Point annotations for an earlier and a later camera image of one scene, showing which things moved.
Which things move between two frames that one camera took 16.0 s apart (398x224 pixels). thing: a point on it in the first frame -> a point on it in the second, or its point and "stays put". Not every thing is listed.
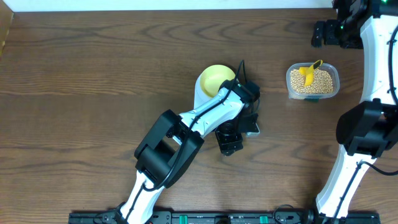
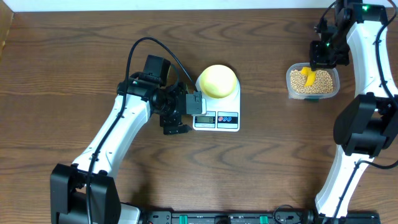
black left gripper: [229, 143] -> [173, 128]
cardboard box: [6, 17] stays put
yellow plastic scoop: [308, 72] stays put
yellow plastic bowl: [212, 76] stays put
